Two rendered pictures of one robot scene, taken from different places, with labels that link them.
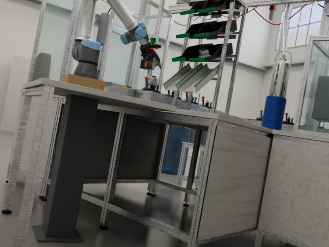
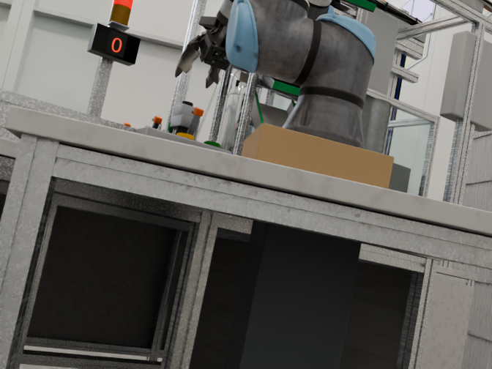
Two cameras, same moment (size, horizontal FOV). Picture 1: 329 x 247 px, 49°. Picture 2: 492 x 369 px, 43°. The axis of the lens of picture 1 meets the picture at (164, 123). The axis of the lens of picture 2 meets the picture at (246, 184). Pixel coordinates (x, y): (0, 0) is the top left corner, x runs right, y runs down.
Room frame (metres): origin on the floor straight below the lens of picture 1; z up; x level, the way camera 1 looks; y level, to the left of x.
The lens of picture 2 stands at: (1.89, 1.57, 0.74)
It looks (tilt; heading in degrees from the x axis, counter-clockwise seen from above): 6 degrees up; 290
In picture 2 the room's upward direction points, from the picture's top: 11 degrees clockwise
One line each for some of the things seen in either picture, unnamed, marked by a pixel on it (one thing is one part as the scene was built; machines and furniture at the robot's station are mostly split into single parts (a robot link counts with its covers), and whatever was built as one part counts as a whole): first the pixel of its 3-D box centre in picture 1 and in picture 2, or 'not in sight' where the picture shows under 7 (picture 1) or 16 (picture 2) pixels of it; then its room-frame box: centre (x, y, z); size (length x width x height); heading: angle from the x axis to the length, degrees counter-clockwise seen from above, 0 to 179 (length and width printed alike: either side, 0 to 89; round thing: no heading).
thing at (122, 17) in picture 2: not in sight; (119, 16); (2.82, 0.21, 1.28); 0.05 x 0.05 x 0.05
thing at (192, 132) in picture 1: (217, 138); not in sight; (4.58, -0.69, 0.73); 0.62 x 0.42 x 0.23; 50
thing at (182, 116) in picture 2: (154, 81); (183, 116); (2.61, 0.13, 1.06); 0.08 x 0.04 x 0.07; 140
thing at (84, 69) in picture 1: (87, 70); (325, 124); (2.15, 0.51, 0.99); 0.15 x 0.15 x 0.10
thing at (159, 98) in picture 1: (187, 111); not in sight; (2.98, -0.17, 0.91); 1.24 x 0.33 x 0.10; 140
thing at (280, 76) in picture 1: (280, 74); (239, 112); (2.84, -0.84, 1.32); 0.14 x 0.14 x 0.38
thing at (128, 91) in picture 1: (120, 91); (181, 152); (2.49, 0.34, 0.93); 0.21 x 0.07 x 0.06; 50
